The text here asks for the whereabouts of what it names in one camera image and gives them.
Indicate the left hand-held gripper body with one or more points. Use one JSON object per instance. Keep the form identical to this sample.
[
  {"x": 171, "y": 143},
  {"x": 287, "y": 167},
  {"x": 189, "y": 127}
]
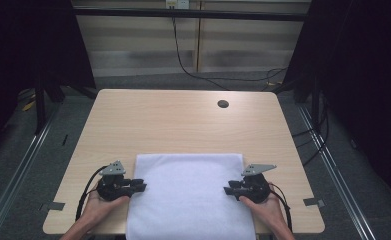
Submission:
[{"x": 111, "y": 190}]

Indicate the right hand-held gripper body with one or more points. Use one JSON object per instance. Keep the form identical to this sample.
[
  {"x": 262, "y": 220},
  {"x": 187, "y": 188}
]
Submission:
[{"x": 256, "y": 190}]

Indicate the white cloth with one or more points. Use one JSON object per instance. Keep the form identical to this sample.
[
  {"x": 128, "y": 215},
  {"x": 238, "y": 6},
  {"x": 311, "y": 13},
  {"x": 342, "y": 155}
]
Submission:
[{"x": 189, "y": 196}]

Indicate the person's left hand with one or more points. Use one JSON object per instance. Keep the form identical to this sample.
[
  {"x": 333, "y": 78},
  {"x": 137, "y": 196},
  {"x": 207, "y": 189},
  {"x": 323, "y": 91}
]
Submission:
[{"x": 98, "y": 210}]

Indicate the person's right hand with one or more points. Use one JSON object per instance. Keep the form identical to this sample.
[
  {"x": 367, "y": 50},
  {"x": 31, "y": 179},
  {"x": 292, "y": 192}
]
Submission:
[{"x": 268, "y": 211}]

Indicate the grey tape piece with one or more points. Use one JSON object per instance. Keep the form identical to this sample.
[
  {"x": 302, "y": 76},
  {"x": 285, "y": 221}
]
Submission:
[
  {"x": 56, "y": 206},
  {"x": 314, "y": 202}
]

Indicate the small black tape strip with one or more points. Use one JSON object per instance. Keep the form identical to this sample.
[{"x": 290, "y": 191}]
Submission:
[{"x": 65, "y": 140}]

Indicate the black metal stand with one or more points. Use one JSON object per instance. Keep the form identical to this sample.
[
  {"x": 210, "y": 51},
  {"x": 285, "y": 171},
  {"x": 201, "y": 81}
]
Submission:
[{"x": 40, "y": 106}]

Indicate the yellow object on floor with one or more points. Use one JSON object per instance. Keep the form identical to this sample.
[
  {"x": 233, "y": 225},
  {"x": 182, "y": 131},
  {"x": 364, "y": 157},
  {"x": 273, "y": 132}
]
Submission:
[{"x": 28, "y": 106}]

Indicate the dark curtain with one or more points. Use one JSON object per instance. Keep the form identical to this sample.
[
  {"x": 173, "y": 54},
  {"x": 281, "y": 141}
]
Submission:
[
  {"x": 26, "y": 43},
  {"x": 366, "y": 66}
]

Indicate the black horizontal bar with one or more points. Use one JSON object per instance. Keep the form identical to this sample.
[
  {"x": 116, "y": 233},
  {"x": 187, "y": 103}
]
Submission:
[{"x": 189, "y": 14}]

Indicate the metal floor rail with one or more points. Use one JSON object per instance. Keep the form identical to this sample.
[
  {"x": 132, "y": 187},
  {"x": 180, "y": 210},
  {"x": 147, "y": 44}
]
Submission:
[
  {"x": 339, "y": 180},
  {"x": 14, "y": 180}
]

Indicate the white wall power outlet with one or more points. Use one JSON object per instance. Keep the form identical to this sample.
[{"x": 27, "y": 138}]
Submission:
[{"x": 178, "y": 3}]

